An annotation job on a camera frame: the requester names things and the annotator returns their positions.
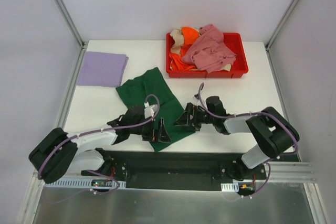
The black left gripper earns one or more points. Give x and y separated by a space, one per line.
155 131

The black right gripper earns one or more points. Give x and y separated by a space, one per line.
191 117

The green t shirt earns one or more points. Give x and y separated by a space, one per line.
134 91

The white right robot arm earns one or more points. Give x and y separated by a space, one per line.
273 134

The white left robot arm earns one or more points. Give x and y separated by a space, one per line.
61 152

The pink t shirt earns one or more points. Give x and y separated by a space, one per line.
209 53

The beige t shirt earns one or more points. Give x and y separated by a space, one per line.
178 38

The orange t shirt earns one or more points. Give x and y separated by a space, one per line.
190 36

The folded lavender t shirt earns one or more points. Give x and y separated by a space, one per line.
102 69

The red plastic bin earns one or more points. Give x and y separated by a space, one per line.
240 67

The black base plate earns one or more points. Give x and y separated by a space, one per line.
175 171

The right white cable duct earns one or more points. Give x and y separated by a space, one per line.
230 187

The white cable duct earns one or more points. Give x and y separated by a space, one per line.
87 183
230 187

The left white cable duct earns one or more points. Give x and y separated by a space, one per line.
87 183

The left aluminium frame post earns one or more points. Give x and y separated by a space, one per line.
70 23

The aluminium frame post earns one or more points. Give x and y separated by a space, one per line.
70 23
285 17

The front aluminium rail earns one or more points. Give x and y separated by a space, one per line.
283 170

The right aluminium frame post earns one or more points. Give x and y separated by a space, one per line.
285 17

